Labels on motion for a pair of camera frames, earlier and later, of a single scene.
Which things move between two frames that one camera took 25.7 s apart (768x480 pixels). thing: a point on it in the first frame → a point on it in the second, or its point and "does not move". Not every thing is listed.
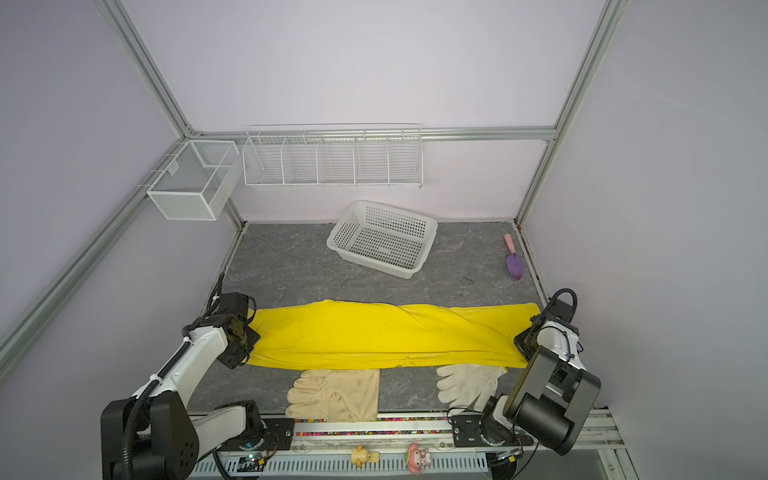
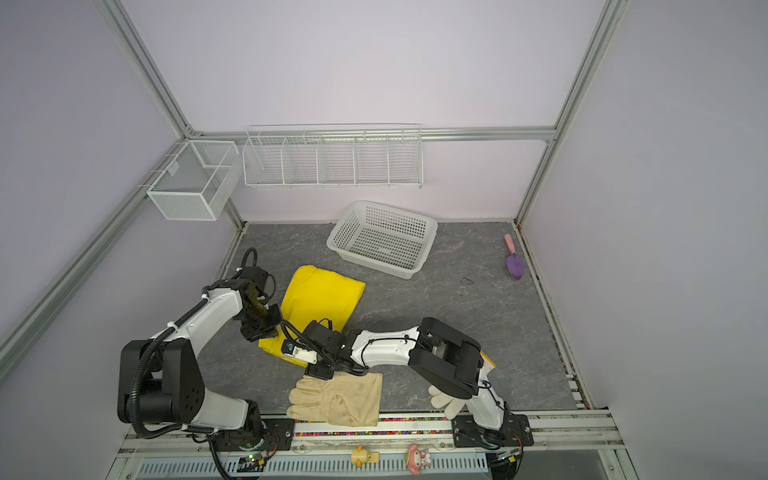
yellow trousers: (349, 333) → (313, 295)
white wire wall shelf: (333, 158) does not move
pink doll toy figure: (416, 459) does not move
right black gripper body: (525, 344) → (320, 368)
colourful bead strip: (375, 432) does not move
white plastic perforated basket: (389, 239) does not move
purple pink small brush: (515, 263) does not move
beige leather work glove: (335, 395) does not move
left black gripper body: (240, 348) → (258, 322)
